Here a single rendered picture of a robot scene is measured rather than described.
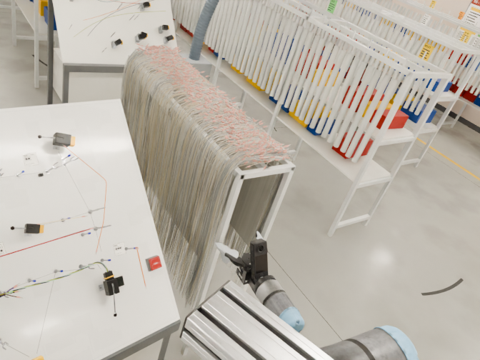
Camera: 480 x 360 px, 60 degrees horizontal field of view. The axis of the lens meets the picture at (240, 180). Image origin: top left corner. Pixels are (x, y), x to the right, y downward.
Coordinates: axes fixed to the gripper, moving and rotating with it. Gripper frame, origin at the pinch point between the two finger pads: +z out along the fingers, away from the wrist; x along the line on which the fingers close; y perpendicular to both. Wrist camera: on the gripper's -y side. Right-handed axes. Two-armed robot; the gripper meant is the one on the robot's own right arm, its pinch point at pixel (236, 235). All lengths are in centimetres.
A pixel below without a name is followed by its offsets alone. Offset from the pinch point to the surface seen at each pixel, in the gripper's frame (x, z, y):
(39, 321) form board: -62, 24, 47
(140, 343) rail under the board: -27, 15, 70
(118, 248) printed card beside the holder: -28, 43, 40
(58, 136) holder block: -43, 66, -3
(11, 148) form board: -59, 69, 1
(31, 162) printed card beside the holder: -54, 66, 6
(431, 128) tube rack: 425, 216, 151
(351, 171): 211, 140, 122
